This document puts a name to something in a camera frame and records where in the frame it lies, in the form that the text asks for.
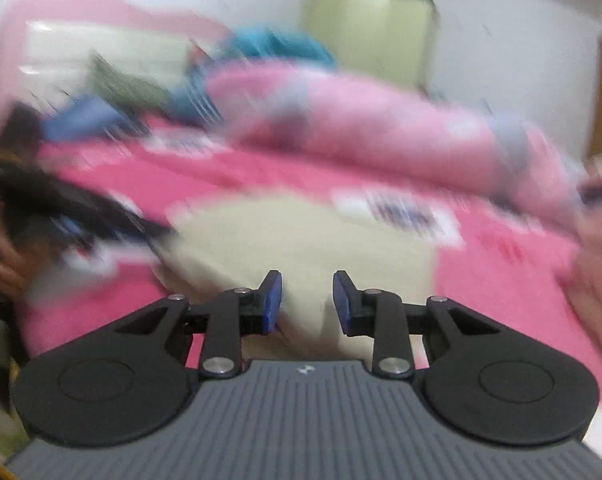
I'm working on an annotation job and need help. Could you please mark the beige khaki trousers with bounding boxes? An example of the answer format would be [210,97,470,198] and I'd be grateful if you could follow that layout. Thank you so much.
[154,194,436,362]

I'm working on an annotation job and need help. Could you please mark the person left hand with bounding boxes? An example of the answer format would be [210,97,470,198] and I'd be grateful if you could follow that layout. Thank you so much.
[0,224,54,301]

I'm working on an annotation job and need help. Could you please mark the blue denim garment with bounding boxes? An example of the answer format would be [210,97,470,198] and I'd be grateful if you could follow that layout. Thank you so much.
[42,94,144,143]

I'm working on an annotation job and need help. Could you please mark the green floral pillow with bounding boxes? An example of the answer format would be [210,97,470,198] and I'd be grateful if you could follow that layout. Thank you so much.
[87,53,171,113]

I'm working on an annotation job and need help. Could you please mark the pink floral bed blanket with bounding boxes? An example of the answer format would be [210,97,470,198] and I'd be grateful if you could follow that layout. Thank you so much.
[46,126,602,401]

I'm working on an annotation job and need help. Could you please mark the pink white headboard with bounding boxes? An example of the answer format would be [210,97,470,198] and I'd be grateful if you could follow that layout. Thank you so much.
[0,0,229,114]

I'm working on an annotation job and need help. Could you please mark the teal striped duvet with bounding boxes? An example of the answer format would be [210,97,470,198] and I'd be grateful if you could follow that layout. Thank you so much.
[165,27,337,129]

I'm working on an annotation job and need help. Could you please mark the pink grey floral quilt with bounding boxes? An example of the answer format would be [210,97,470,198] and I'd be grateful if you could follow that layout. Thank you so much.
[218,68,584,228]

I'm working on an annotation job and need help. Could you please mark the pale yellow wardrobe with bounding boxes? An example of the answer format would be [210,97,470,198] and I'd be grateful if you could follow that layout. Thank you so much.
[303,0,438,90]

